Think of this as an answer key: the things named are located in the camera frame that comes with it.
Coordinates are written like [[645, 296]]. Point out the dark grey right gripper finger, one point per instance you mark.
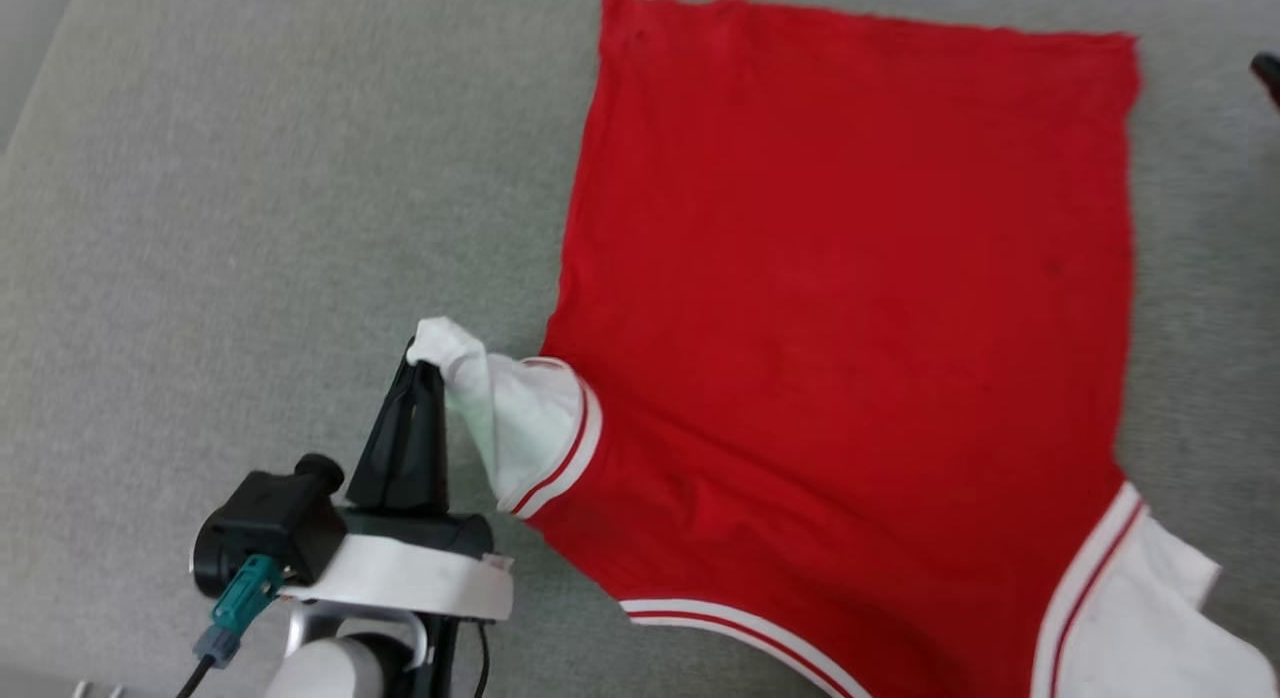
[[1268, 78]]

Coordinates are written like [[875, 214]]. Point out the grey fabric sofa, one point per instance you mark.
[[250, 228]]

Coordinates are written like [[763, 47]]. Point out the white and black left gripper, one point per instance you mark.
[[420, 573]]

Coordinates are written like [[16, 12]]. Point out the red shirt with white sleeves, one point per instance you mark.
[[850, 278]]

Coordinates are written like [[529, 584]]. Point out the white and grey left robot arm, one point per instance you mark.
[[340, 668]]

